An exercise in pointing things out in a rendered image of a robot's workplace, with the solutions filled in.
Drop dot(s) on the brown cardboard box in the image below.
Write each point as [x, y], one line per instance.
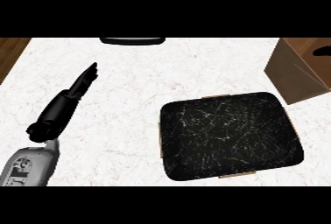
[302, 70]

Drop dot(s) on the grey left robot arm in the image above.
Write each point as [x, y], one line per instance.
[28, 167]

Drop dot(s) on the dark rounded appliance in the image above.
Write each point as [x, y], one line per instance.
[132, 40]

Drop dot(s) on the black square tray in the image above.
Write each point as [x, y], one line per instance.
[228, 135]

